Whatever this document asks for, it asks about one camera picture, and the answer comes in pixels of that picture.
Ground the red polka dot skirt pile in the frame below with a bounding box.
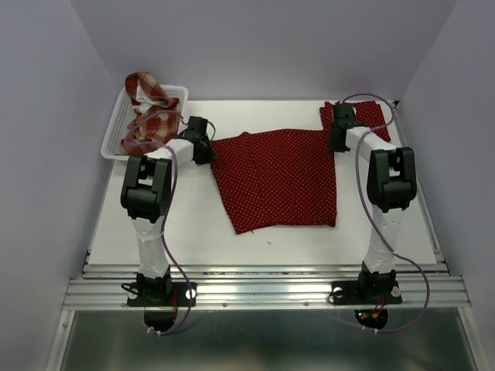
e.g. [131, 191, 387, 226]
[211, 129, 337, 234]

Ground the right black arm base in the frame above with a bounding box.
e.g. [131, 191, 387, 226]
[327, 281, 403, 306]

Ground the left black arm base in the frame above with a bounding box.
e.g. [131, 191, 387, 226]
[121, 281, 197, 308]

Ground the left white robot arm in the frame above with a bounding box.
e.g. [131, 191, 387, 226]
[121, 116, 216, 305]

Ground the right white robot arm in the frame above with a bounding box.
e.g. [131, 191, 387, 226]
[328, 103, 417, 305]

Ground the red plaid skirt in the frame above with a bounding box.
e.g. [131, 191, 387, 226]
[121, 71, 183, 155]

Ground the white plastic basket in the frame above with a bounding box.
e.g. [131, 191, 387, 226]
[101, 84, 189, 162]

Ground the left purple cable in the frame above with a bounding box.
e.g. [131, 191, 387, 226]
[127, 109, 197, 336]

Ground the purple cable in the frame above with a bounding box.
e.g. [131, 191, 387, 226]
[127, 109, 197, 336]
[335, 92, 431, 335]

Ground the aluminium rail frame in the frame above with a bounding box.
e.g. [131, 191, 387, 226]
[45, 100, 480, 371]

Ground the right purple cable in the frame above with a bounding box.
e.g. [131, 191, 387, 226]
[335, 92, 431, 335]

